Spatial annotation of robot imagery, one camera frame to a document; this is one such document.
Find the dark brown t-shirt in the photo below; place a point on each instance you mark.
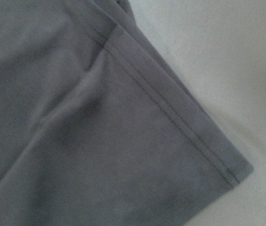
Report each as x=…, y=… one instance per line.
x=95, y=127

